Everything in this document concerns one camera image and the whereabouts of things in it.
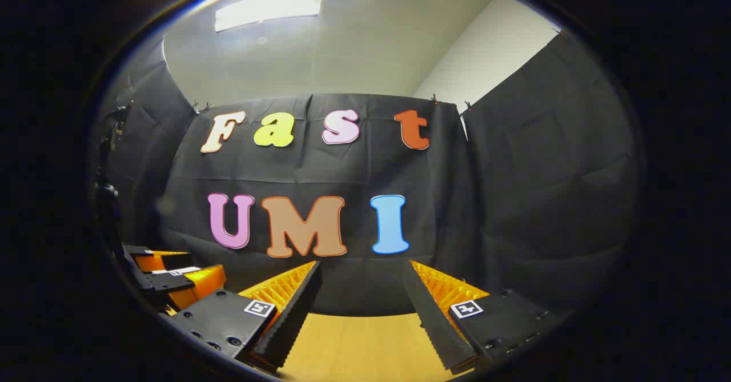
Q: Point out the black backdrop cloth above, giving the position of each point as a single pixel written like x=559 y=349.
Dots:
x=514 y=199

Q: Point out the wooden desktop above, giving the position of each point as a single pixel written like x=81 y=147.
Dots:
x=365 y=348

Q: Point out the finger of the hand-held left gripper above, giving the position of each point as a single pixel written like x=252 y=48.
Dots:
x=200 y=282
x=165 y=261

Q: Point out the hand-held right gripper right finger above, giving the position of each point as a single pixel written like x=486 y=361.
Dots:
x=431 y=319

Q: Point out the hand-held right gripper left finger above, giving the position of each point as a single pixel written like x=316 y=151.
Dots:
x=294 y=313

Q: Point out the ceiling light panel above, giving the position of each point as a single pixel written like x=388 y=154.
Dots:
x=268 y=6

